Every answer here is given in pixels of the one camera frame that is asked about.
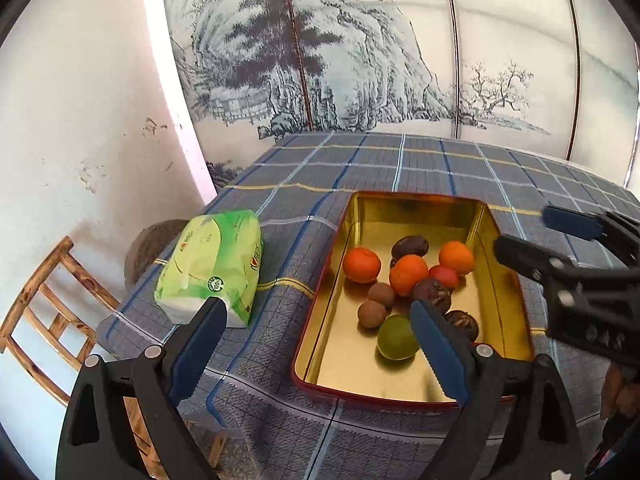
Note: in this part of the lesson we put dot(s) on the person's right hand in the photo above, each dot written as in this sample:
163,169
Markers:
617,390

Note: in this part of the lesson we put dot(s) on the green round fruit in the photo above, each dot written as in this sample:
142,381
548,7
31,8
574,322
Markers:
397,338

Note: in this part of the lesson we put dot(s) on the red and gold tin box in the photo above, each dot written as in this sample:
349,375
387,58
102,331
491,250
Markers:
350,360

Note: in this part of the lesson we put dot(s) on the landscape painted folding screen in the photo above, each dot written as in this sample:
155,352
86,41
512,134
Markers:
375,60

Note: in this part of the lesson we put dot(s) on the brown round object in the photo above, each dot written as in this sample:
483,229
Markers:
145,255

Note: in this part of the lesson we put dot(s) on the small red fruit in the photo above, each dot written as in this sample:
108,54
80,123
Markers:
444,276

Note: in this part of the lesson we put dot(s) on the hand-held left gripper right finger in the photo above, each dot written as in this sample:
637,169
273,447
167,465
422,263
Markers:
440,355

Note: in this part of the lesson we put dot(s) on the blue plaid tablecloth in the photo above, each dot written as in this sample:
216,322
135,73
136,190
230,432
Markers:
300,435

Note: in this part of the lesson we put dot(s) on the large orange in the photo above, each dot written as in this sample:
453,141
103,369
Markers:
456,258

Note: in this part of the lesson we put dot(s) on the wooden chair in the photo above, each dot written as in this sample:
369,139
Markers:
45,280

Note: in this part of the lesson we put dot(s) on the green tissue pack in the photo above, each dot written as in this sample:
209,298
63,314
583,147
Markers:
210,260

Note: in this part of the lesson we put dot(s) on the small tangerine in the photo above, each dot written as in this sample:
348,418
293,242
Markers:
361,264
408,275

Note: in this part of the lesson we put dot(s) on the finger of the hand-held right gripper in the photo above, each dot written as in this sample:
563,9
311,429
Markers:
570,220
530,255

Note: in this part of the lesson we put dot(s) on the dark cloth with pink trim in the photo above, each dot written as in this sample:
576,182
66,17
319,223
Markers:
620,445

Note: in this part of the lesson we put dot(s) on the brown kiwi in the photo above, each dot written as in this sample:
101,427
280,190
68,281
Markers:
371,314
381,295

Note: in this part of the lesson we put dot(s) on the dark brown mangosteen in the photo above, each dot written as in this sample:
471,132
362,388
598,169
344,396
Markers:
432,295
462,325
410,247

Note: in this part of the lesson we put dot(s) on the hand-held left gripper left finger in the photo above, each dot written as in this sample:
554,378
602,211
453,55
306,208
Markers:
200,350

